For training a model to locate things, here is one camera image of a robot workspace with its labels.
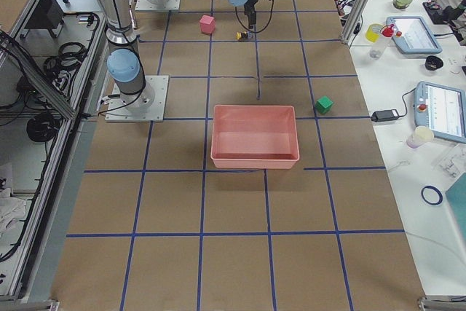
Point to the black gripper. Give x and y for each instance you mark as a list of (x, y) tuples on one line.
[(250, 7)]

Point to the yellow push button switch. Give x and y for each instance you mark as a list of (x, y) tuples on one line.
[(244, 36)]

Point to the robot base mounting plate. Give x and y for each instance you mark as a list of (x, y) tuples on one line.
[(149, 106)]

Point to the pink cube near robot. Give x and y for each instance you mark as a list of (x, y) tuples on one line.
[(207, 24)]

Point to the green cube near bin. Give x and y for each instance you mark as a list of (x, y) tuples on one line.
[(323, 104)]

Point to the pink plastic bin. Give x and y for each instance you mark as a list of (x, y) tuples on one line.
[(254, 137)]

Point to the yellow tape roll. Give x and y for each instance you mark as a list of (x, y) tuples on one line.
[(373, 32)]

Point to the clear squeeze bottle red cap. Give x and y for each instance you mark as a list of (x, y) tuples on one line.
[(385, 36)]

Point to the far teach pendant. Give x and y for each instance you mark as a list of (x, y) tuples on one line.
[(416, 36)]

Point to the teach pendant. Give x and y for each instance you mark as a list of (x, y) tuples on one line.
[(441, 109), (416, 36)]

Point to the black power adapter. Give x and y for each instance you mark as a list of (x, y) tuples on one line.
[(385, 115)]

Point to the near teach pendant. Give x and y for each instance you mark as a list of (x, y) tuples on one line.
[(441, 109)]

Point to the clear plastic bag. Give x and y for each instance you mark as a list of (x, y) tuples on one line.
[(452, 163)]

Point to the teal board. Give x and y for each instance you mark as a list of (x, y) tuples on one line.
[(456, 198)]

